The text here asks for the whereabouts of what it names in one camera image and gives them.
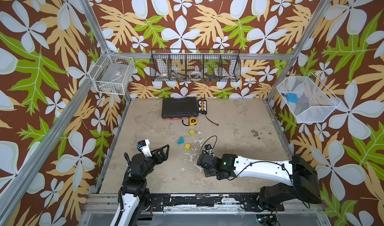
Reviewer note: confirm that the white wire basket left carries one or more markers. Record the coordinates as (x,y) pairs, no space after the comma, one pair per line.
(112,73)

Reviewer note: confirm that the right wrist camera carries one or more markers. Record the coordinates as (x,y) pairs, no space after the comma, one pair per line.
(208,149)

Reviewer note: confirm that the yellow tape measure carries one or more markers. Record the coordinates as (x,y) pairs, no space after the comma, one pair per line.
(193,121)

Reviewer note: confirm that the small yellow cube block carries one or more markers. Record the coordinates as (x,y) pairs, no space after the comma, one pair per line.
(187,146)

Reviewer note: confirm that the teal triangle block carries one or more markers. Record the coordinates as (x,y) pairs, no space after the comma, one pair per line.
(181,141)

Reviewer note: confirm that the white mesh basket right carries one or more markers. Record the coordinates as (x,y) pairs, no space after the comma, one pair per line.
(316,101)

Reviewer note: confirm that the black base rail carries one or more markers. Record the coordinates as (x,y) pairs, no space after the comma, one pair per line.
(245,201)

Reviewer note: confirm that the blue object in basket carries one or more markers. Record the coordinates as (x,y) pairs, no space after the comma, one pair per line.
(291,98)

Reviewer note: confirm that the black battery holder box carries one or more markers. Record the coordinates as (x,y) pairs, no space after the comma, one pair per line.
(202,106)

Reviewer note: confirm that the black tool case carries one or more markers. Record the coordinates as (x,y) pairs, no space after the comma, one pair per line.
(179,108)

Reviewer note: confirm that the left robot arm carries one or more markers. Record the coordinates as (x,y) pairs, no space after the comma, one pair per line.
(133,195)

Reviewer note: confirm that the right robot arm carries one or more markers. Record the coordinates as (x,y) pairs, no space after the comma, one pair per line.
(295,179)

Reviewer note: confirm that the black wire basket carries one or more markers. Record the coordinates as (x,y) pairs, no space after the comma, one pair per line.
(194,65)

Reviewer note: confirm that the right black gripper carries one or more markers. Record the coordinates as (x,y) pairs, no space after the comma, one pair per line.
(202,160)

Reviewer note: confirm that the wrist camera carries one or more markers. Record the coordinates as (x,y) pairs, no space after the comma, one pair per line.
(208,149)
(144,147)

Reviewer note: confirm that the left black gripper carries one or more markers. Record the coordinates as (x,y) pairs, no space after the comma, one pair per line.
(161,154)

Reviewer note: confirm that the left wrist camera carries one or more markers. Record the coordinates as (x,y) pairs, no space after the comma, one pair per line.
(144,147)

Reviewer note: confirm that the olive small cube block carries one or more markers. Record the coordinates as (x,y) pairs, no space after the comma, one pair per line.
(192,132)

